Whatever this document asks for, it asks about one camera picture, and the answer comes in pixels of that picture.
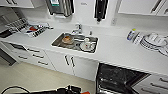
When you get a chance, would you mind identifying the stainless steel dishwasher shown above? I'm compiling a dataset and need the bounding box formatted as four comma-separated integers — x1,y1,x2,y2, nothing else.
95,62,151,94

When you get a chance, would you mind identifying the white sink base cabinet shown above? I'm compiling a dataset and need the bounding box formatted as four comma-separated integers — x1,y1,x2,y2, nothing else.
44,49,100,82

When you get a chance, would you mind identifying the stainless steel sink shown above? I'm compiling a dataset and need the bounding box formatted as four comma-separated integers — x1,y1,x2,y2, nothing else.
50,31,100,54

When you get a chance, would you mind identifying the white mug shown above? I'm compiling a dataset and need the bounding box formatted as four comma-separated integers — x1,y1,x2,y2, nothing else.
80,37,96,52

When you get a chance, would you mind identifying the chrome sink faucet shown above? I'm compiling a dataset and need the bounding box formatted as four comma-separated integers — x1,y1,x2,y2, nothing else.
71,22,84,35

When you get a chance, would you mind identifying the black built-in microwave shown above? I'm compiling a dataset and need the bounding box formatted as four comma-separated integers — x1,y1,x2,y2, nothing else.
9,43,28,54

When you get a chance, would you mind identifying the red white packet pile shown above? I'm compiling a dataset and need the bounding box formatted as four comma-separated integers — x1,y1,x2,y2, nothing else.
24,22,54,38

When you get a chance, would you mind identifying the white blue soap bottle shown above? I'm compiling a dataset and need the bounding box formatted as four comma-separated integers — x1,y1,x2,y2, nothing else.
126,28,137,42

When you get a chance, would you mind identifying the small white bottle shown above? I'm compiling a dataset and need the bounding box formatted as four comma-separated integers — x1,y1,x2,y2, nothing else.
133,33,143,45

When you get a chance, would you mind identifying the stack of white plates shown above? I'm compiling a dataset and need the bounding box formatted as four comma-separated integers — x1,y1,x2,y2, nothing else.
139,33,168,54

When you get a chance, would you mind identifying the white bowl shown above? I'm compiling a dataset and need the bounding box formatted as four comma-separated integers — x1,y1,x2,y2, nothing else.
148,32,164,44

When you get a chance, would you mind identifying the white wall outlet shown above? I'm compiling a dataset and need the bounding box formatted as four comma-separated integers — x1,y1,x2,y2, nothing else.
111,17,118,27

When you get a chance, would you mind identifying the small grey wall label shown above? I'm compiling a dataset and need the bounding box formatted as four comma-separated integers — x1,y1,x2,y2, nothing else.
80,2,88,6

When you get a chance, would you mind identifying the white wall cabinet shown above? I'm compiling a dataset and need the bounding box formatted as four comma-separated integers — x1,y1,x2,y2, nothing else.
0,0,36,9
117,0,168,17

